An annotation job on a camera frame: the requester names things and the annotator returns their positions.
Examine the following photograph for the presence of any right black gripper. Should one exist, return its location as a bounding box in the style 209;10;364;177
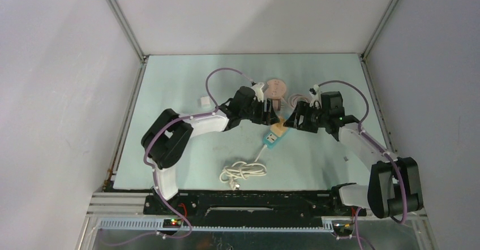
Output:
283;101;329;133

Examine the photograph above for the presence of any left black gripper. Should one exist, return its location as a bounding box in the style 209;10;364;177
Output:
240;98;279;127

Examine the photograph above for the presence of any beige cube adapter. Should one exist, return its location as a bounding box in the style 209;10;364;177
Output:
270;117;289;137

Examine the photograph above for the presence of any teal power strip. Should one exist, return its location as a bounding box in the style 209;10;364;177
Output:
263;128;289;149

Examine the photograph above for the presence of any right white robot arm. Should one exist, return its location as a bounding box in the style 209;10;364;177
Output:
284;92;424;219

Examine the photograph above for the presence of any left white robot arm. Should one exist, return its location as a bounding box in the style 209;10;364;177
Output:
141;83;280;214

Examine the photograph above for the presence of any pink brown plug adapter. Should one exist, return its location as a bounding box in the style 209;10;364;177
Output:
272;99;282;111

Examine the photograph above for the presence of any pink round power strip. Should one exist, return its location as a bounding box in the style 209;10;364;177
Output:
264;79;287;100

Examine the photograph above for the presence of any pink coiled cable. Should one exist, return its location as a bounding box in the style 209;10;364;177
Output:
282;93;312;110

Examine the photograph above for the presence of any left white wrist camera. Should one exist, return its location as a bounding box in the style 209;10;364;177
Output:
250;83;265;102

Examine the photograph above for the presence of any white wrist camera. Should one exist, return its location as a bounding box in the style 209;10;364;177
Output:
250;83;265;102
309;84;321;109

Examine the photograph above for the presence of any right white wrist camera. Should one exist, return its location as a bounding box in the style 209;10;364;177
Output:
309;84;321;109

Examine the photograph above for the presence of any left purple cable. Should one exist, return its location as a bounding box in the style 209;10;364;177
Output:
144;67;256;200

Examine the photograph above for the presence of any white power strip cable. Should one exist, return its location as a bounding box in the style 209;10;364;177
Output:
218;145;268;191

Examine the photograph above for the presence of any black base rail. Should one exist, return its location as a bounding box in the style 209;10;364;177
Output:
143;190;357;227

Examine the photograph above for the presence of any grey cable duct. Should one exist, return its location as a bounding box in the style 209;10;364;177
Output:
97;217;354;232

